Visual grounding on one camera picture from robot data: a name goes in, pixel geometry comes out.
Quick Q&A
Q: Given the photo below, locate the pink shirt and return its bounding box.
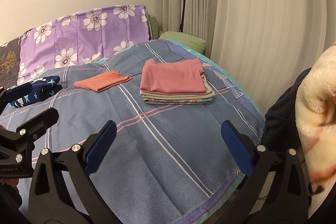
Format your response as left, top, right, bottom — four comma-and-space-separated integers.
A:
140, 59, 206, 94

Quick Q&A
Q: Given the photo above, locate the dark clothes pile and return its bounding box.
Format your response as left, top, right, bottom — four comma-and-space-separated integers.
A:
261, 68, 311, 152

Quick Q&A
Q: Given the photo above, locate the left hand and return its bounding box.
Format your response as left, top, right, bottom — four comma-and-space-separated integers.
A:
4, 178, 19, 187

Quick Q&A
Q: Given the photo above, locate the navy star pattern garment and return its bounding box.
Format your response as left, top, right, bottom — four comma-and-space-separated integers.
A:
9, 76, 62, 108

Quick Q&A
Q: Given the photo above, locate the dark tree pattern pillow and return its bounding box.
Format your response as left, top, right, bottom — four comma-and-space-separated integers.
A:
0, 38, 21, 89

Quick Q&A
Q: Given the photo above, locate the cream fluffy blanket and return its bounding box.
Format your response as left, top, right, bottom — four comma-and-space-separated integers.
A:
295, 44, 335, 217

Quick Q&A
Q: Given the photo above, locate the orange small garment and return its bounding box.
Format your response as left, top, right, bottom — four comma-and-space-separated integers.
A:
74, 71, 131, 93

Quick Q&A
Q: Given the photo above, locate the blue striped bed blanket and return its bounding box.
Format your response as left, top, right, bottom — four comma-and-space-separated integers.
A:
1, 40, 265, 223

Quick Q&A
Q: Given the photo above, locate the teal quilt edge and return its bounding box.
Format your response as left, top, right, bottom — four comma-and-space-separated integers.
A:
165, 39, 263, 114

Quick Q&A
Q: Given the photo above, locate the grey folded garment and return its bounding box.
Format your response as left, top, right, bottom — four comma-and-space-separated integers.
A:
139, 75, 215, 100

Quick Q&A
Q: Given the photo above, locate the floral patterned folded garment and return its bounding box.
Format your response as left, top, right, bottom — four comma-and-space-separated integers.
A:
143, 97, 214, 105

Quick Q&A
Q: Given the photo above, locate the purple floral pillow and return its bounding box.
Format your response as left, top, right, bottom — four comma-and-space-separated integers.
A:
17, 5, 150, 85

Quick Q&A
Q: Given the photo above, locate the green pillow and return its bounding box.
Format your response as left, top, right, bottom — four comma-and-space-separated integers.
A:
146, 15, 207, 54

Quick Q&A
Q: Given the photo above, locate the cream curtain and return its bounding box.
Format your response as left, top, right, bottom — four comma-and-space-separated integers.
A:
158, 0, 335, 112

